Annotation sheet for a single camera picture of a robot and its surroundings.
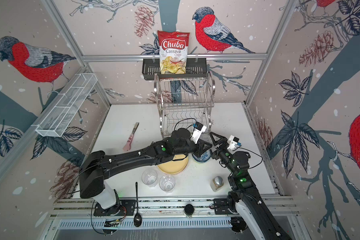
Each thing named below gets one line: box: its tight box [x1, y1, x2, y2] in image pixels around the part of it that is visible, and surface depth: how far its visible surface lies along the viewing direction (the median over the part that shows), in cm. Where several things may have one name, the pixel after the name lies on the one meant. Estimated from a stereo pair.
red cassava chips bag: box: [157, 30, 190, 75], surface depth 86 cm
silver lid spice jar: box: [210, 175, 224, 192], surface depth 75 cm
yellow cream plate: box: [157, 154, 189, 175], surface depth 85 cm
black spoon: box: [133, 181, 142, 227], surface depth 72 cm
